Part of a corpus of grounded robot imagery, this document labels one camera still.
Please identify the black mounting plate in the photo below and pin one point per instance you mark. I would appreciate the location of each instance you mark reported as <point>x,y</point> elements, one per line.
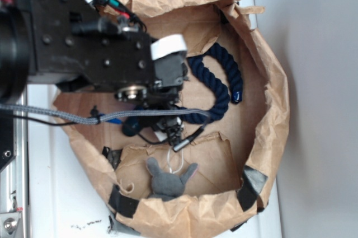
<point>7,138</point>

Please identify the white plastic bin lid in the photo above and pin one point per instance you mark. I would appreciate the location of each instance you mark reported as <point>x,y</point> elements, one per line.
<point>63,202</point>

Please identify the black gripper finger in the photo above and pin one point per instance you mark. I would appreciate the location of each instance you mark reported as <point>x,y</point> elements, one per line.
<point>165,122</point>

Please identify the grey plush mouse toy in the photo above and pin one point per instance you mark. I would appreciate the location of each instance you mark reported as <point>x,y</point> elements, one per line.
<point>168,185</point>

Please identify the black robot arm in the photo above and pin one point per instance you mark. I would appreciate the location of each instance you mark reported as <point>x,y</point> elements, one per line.
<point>7,56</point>

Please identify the brown paper lined box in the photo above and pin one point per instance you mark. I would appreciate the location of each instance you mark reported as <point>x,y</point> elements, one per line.
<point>223,177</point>

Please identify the dark green plastic pickle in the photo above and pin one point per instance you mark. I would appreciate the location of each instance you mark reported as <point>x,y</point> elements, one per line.
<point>131,126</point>

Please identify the aluminium frame rail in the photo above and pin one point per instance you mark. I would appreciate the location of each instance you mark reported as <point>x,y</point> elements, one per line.
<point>14,185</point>

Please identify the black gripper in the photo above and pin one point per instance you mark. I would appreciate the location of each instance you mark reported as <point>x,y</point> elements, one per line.
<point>69,44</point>

